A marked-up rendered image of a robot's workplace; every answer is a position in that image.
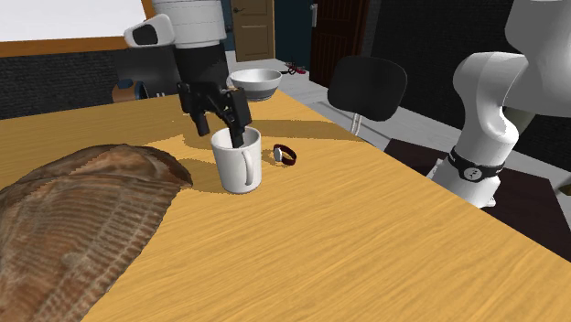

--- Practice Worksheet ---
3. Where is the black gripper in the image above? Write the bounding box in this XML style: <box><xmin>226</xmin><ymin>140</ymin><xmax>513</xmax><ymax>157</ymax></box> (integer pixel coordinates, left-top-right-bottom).
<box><xmin>172</xmin><ymin>42</ymin><xmax>253</xmax><ymax>150</ymax></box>

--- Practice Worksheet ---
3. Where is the brown crusty bread loaf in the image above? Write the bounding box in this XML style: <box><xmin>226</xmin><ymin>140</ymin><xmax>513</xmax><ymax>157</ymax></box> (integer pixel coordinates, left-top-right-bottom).
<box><xmin>0</xmin><ymin>143</ymin><xmax>194</xmax><ymax>322</ymax></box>

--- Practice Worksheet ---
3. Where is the tan wooden door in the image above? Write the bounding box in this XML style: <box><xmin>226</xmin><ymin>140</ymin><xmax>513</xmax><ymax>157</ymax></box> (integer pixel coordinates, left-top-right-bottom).
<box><xmin>230</xmin><ymin>0</ymin><xmax>276</xmax><ymax>63</ymax></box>

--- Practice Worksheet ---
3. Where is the window with orange frame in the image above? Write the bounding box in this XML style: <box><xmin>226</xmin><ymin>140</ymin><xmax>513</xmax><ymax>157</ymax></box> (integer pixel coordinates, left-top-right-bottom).
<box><xmin>0</xmin><ymin>0</ymin><xmax>156</xmax><ymax>59</ymax></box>

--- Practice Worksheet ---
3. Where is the black office chair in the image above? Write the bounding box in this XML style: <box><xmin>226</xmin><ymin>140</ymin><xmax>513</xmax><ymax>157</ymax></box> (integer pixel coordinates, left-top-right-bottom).
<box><xmin>326</xmin><ymin>55</ymin><xmax>408</xmax><ymax>137</ymax></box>

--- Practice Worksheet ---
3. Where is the dark red wristwatch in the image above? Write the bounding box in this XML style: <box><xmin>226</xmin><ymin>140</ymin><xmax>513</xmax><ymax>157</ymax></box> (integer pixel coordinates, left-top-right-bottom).
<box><xmin>272</xmin><ymin>143</ymin><xmax>298</xmax><ymax>168</ymax></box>

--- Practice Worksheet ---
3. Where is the brown and blue cylinder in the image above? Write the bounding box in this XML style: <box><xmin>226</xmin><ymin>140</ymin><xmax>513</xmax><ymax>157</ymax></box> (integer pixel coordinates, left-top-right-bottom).
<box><xmin>111</xmin><ymin>79</ymin><xmax>151</xmax><ymax>104</ymax></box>

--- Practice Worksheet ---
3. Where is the white and grey bowl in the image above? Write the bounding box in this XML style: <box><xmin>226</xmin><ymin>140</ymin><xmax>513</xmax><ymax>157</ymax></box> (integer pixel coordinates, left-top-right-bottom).
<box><xmin>228</xmin><ymin>68</ymin><xmax>284</xmax><ymax>103</ymax></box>

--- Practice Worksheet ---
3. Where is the dark robot stand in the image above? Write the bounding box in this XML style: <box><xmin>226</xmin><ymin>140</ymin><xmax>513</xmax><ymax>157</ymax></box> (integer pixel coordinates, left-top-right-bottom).
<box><xmin>383</xmin><ymin>136</ymin><xmax>571</xmax><ymax>264</ymax></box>

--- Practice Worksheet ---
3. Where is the dark brown door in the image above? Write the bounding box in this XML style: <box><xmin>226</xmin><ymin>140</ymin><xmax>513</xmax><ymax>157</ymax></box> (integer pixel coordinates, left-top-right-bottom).
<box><xmin>309</xmin><ymin>0</ymin><xmax>372</xmax><ymax>89</ymax></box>

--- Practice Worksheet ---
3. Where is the small red object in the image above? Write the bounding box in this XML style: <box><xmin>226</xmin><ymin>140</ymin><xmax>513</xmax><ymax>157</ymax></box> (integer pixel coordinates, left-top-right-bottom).
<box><xmin>284</xmin><ymin>61</ymin><xmax>307</xmax><ymax>77</ymax></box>

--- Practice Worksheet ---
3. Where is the white mug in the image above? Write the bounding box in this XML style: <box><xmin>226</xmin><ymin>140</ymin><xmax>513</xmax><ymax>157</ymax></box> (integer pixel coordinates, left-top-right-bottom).
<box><xmin>210</xmin><ymin>125</ymin><xmax>264</xmax><ymax>196</ymax></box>

